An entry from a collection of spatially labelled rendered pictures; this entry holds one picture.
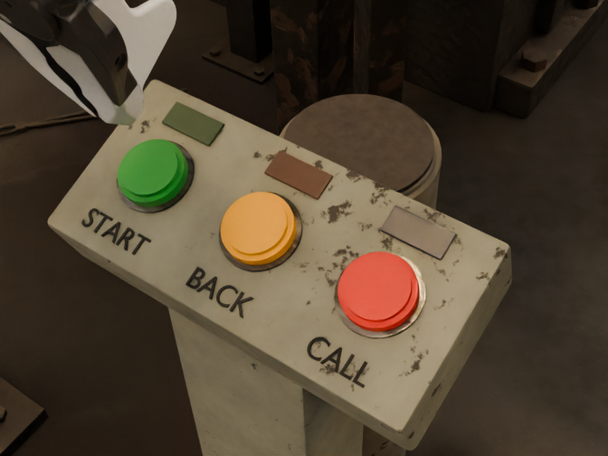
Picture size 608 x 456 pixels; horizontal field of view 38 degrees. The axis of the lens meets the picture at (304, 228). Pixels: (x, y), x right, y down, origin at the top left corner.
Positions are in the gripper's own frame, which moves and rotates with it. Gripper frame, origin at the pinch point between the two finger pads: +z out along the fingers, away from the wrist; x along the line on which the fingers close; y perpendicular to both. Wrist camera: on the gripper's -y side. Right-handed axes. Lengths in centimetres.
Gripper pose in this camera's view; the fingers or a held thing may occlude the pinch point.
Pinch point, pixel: (109, 116)
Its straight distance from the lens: 46.3
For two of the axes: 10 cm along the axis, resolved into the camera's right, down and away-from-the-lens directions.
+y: 5.3, -8.1, 2.4
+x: -8.2, -4.2, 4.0
